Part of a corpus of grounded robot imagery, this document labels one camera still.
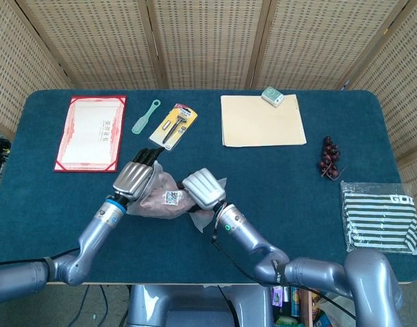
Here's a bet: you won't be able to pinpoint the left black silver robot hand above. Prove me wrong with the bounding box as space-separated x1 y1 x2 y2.
112 146 165 204

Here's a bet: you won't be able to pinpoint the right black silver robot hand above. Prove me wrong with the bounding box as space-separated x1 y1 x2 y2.
176 168 227 214

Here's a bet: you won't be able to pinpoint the transparent plastic zip bag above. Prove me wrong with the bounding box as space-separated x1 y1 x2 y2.
126 161 228 234

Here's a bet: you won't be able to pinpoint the pink floral clothes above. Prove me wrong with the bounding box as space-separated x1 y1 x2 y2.
140 173 213 219

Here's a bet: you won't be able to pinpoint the bagged black white striped clothes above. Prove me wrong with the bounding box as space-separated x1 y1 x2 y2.
340 181 417 256

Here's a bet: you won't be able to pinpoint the white crumpled plastic bag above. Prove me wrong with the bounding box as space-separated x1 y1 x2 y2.
315 296 358 327

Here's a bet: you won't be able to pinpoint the green plastic brush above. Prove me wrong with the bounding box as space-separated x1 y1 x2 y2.
132 99 161 135

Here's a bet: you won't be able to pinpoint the red certificate folder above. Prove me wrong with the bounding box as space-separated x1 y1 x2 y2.
54 95 127 173

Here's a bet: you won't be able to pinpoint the razor in yellow package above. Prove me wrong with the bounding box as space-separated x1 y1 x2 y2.
149 103 198 152

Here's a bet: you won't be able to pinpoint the tan manila folder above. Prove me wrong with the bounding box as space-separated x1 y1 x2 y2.
220 94 307 148

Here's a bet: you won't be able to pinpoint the small green white box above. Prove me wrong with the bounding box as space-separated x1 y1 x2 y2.
261 86 285 107

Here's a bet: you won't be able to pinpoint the grey robot torso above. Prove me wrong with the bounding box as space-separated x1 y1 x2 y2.
126 284 274 327

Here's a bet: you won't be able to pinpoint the dark red grape bunch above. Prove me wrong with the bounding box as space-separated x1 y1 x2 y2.
317 136 348 181

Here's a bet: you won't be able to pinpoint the shelf with colourful items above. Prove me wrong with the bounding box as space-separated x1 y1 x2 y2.
269 285 358 327

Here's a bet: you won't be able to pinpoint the woven folding screen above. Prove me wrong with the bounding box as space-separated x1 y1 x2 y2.
0 0 417 222

